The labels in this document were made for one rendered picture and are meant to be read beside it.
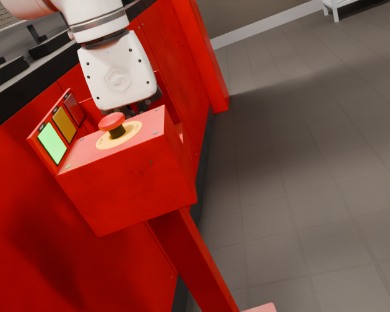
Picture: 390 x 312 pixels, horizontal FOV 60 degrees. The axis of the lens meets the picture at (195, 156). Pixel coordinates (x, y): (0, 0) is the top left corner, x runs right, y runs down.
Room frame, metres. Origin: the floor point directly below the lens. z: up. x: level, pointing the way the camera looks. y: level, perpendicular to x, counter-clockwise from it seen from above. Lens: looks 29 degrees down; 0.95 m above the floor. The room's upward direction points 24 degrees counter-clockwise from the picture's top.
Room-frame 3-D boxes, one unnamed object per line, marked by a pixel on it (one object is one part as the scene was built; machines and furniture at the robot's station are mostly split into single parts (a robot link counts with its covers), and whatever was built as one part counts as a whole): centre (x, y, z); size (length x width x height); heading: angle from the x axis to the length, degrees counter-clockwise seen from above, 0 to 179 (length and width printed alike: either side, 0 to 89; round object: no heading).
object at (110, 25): (0.55, 0.05, 0.91); 0.09 x 0.08 x 0.03; 82
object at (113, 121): (0.46, 0.09, 0.79); 0.04 x 0.04 x 0.04
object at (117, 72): (0.55, 0.05, 0.85); 0.10 x 0.07 x 0.11; 82
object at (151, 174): (0.51, 0.09, 0.75); 0.20 x 0.16 x 0.18; 172
